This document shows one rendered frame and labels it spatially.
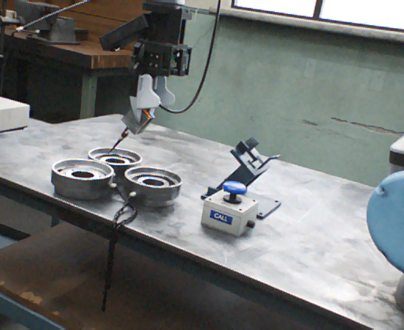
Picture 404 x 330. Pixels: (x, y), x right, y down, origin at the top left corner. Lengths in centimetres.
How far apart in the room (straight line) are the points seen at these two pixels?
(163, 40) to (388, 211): 52
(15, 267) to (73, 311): 20
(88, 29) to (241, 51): 89
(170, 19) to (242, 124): 172
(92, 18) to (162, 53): 204
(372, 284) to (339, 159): 169
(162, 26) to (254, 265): 44
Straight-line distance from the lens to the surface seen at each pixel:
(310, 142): 246
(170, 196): 86
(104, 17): 285
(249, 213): 82
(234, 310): 109
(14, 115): 165
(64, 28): 262
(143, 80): 91
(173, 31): 89
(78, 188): 85
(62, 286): 110
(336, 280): 76
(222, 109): 261
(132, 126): 96
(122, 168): 94
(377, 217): 56
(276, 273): 73
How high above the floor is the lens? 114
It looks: 18 degrees down
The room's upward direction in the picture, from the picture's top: 9 degrees clockwise
